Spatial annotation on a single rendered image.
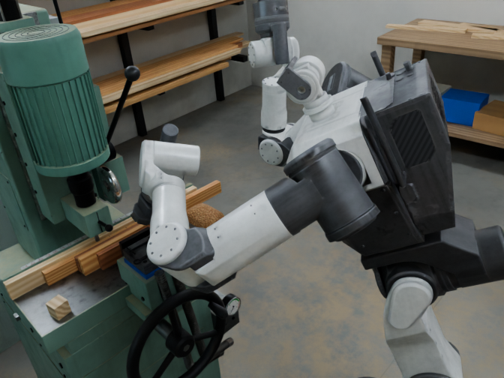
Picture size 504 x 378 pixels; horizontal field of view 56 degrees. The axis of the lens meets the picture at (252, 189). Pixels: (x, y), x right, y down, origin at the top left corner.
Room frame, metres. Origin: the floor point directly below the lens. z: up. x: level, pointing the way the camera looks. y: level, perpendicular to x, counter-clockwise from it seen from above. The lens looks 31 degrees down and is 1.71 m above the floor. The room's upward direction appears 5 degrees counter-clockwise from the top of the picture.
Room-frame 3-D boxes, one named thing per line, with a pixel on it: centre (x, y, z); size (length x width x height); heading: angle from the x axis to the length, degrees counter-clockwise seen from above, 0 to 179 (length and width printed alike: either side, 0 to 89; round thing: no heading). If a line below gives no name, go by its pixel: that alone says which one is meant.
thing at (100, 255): (1.05, 0.35, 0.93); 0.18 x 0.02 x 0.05; 132
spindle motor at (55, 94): (1.05, 0.43, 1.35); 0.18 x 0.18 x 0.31
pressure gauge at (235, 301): (1.07, 0.10, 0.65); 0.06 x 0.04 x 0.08; 132
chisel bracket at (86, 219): (1.07, 0.44, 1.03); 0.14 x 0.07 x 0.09; 42
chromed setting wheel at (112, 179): (1.23, 0.43, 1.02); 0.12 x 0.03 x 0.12; 42
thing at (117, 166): (1.30, 0.44, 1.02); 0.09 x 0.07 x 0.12; 132
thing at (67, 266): (1.15, 0.33, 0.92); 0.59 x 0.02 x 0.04; 132
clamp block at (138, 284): (0.95, 0.26, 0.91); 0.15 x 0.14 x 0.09; 132
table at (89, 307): (1.01, 0.32, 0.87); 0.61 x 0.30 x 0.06; 132
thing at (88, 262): (1.05, 0.38, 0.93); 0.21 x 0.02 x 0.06; 132
